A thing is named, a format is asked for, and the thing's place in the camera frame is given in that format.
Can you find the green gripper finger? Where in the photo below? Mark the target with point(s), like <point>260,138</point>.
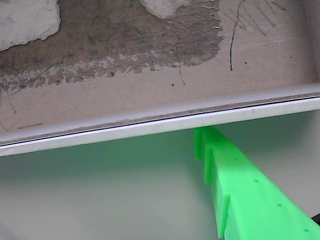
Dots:
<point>250,200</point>

